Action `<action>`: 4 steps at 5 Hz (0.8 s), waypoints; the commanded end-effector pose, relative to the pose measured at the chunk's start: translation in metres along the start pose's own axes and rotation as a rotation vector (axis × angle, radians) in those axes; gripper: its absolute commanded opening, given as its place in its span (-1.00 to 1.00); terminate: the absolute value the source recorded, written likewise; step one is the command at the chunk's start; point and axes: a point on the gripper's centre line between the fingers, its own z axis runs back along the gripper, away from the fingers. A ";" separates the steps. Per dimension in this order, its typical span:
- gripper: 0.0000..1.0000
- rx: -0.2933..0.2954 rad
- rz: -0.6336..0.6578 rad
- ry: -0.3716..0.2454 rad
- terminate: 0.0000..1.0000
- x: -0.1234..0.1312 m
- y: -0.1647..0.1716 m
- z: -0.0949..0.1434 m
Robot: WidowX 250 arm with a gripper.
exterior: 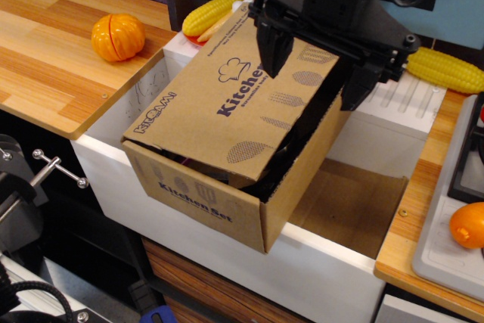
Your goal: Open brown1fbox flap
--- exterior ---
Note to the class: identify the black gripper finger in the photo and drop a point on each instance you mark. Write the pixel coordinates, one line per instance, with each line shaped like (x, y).
(358, 82)
(274, 46)

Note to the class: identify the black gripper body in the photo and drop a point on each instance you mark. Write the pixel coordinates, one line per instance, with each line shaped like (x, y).
(359, 30)

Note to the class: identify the toy carrot pale orange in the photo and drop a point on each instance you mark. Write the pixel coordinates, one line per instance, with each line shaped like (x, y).
(208, 34)

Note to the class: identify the yellow toy corn left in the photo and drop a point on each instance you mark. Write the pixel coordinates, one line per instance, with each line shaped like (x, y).
(202, 18)

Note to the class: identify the yellow toy corn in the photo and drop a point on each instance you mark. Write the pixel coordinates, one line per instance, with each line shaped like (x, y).
(446, 71)
(202, 18)

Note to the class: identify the yellow toy corn right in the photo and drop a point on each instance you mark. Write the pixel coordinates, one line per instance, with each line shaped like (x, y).
(446, 71)

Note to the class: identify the brown cardboard kitchen set box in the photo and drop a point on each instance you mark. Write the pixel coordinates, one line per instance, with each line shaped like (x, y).
(231, 147)

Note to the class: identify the black stove burner grate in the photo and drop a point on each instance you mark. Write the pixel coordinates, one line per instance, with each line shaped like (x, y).
(467, 180)

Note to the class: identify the orange toy pumpkin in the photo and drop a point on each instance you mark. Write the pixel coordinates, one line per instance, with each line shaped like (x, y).
(118, 37)

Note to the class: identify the orange toy fruit right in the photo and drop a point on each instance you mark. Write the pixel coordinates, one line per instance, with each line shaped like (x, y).
(466, 226)

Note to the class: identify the white toy stove top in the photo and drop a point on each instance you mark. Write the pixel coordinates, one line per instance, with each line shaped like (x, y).
(438, 257)

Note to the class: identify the white toy sink basin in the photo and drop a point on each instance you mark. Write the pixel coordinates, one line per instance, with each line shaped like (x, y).
(319, 262)

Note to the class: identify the black table clamp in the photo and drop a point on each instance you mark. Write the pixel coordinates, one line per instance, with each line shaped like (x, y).
(22, 194)

